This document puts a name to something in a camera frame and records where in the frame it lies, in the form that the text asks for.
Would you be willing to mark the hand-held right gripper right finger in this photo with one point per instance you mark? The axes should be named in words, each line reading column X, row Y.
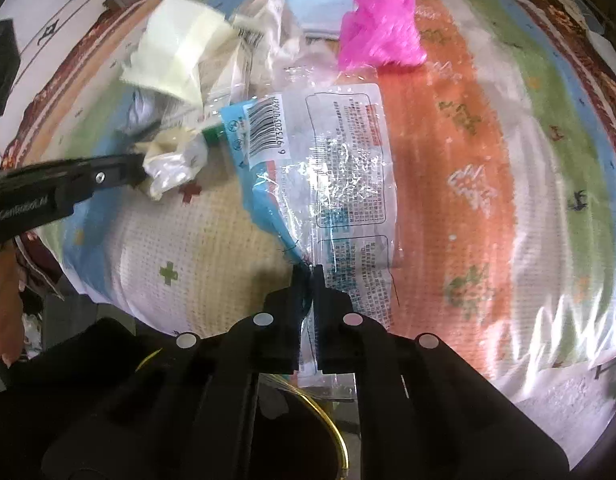
column 329, row 320

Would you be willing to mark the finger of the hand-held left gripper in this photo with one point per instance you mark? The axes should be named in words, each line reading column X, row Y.
column 112, row 172

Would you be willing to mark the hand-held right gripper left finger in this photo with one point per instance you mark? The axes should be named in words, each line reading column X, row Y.
column 288, row 320

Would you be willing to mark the white wrapper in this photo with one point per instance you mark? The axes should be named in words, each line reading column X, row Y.
column 172, row 165

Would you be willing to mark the black bin with gold rim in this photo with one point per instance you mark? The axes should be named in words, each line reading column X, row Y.
column 298, row 440

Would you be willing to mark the clear blue printed plastic wrapper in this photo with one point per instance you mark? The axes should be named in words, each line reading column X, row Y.
column 338, row 160

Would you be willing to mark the light blue face mask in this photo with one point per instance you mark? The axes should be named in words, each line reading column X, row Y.
column 318, row 7

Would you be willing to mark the pink plastic bag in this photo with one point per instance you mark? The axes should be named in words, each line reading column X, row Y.
column 378, row 25

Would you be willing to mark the crumpled silver foil wrapper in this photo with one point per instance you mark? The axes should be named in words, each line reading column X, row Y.
column 140, row 110

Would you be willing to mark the person's bare foot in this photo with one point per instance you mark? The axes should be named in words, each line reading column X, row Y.
column 5, row 310

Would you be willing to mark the cream paper packaging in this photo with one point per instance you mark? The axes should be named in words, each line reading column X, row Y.
column 172, row 45

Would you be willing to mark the black box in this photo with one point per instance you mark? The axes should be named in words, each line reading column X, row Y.
column 0, row 70

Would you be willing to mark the clear barcode plastic packet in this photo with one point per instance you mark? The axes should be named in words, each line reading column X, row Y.
column 237, row 65

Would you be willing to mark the striped printed blanket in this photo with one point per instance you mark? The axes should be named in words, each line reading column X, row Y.
column 488, row 185

